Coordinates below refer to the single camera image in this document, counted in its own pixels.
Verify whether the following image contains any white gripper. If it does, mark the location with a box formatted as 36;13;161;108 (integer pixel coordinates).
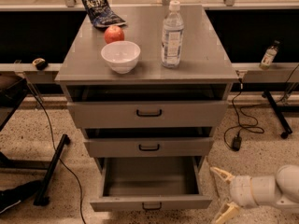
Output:
210;167;253;224

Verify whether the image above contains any grey bottom drawer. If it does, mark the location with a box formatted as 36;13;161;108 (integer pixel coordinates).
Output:
91;157;212;212

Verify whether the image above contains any grey drawer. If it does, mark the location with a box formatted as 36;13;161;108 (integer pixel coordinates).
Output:
91;157;212;212
84;127;213;158
66;84;227;128

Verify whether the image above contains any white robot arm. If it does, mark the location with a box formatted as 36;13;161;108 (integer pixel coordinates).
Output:
210;164;299;224

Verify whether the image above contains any grey top drawer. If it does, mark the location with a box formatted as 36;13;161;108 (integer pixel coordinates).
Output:
66;84;227;128

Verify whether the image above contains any grey drawer cabinet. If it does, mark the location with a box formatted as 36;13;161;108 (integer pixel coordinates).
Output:
54;4;240;173

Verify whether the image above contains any grey middle drawer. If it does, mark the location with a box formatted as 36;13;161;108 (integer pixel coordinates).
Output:
84;127;213;158

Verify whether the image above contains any black wheeled stand right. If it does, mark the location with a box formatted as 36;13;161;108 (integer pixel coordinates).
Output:
262;82;299;139

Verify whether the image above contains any small green-label bottle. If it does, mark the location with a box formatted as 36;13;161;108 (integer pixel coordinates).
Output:
259;40;280;70

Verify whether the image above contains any white bowl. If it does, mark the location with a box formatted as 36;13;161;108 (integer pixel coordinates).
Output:
101;41;141;74

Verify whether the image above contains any clear plastic water bottle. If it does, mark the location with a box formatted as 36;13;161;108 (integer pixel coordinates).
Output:
161;1;184;68

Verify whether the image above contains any black stand leg left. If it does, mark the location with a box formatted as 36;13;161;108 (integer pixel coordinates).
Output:
34;134;70;206

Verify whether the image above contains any red apple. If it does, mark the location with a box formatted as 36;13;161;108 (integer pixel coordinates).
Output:
104;25;124;44

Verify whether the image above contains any black shoe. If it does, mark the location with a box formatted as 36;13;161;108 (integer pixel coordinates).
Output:
0;180;41;214

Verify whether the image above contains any dark blue chip bag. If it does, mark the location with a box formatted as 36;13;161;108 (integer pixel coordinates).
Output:
81;0;126;28

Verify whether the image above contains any black tape measure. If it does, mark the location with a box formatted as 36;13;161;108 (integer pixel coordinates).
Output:
32;58;48;71

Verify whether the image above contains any black power cable with adapter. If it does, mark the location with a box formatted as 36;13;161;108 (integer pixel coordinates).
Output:
223;77;265;152

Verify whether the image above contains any black floor cable left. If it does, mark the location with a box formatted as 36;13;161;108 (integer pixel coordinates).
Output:
27;81;88;224

